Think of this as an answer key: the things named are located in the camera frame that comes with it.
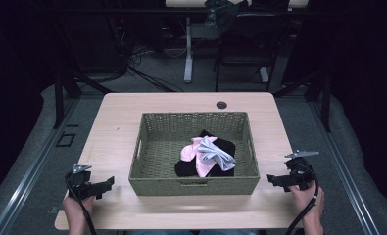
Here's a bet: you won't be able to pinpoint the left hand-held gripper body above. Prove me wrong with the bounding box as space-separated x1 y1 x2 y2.
65 163 108 201

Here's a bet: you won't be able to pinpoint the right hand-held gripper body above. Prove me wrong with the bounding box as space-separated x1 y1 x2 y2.
283 150 320 192

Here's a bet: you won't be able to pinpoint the green woven basket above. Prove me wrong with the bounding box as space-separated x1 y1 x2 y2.
127 111 262 197

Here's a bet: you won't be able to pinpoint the black sock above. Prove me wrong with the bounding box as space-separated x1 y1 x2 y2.
174 129 237 178

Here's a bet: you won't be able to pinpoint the light grey sock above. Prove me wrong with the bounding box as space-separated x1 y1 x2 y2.
196 136 237 172

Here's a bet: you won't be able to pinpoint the pink sock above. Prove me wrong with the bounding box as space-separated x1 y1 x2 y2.
179 135 218 179

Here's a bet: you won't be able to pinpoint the person's left hand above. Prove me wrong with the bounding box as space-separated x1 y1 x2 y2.
63 191 96 226

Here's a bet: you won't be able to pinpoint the person's right hand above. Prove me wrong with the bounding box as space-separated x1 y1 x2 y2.
287 179 326 223

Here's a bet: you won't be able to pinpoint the black metal stand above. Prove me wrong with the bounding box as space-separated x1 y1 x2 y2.
272 70 333 133
52 70 114 130

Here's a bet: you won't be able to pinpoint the black chair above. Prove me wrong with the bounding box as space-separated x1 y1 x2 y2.
214 11 292 93

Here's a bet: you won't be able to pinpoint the dark cloth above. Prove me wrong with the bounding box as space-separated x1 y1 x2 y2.
203 0 249 33

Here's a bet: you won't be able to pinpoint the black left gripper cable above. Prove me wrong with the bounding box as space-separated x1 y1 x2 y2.
64 175 99 235

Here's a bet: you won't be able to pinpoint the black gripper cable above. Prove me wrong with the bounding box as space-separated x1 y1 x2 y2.
64 175 99 235
284 162 320 235

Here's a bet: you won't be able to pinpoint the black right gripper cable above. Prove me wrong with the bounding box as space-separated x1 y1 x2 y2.
284 162 320 235

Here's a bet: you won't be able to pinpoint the black floor socket frame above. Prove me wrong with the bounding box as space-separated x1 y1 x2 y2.
55 131 77 148

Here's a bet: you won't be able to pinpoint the black floor cables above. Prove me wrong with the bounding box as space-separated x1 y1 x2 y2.
116 19 185 94

